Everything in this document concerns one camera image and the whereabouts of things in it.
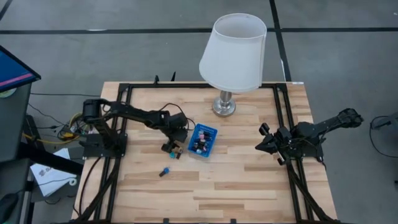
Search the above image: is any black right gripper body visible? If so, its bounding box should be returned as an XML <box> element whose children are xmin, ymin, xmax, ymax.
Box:
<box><xmin>259</xmin><ymin>123</ymin><xmax>295</xmax><ymax>166</ymax></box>

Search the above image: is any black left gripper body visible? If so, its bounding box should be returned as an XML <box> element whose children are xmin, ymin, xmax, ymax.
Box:
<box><xmin>169</xmin><ymin>126</ymin><xmax>189</xmax><ymax>144</ymax></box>

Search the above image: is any blue plastic basket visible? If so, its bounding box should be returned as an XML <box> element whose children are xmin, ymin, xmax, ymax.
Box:
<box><xmin>187</xmin><ymin>123</ymin><xmax>219</xmax><ymax>159</ymax></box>

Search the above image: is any white shade silver lamp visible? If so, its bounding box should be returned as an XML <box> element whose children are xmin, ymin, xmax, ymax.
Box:
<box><xmin>198</xmin><ymin>12</ymin><xmax>268</xmax><ymax>118</ymax></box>

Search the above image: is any black stand beam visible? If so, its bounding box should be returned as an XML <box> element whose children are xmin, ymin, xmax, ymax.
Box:
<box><xmin>18</xmin><ymin>142</ymin><xmax>85</xmax><ymax>175</ymax></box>

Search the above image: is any white paper booklet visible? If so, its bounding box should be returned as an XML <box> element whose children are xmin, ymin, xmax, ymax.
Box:
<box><xmin>30</xmin><ymin>147</ymin><xmax>78</xmax><ymax>197</ymax></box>

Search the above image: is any pale green disc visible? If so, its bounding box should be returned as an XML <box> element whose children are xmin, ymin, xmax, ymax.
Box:
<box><xmin>0</xmin><ymin>88</ymin><xmax>17</xmax><ymax>99</ymax></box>

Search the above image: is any blue computer monitor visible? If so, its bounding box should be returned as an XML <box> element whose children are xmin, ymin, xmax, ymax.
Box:
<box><xmin>0</xmin><ymin>45</ymin><xmax>42</xmax><ymax>93</ymax></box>

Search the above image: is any black aluminium frame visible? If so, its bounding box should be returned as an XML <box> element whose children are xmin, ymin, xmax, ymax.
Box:
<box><xmin>73</xmin><ymin>81</ymin><xmax>343</xmax><ymax>224</ymax></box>

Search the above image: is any black looped floor cable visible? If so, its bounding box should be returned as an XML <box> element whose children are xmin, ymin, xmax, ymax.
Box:
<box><xmin>369</xmin><ymin>114</ymin><xmax>398</xmax><ymax>159</ymax></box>

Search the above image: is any yellow cable bundle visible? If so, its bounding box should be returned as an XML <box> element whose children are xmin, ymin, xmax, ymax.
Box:
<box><xmin>22</xmin><ymin>111</ymin><xmax>94</xmax><ymax>146</ymax></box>

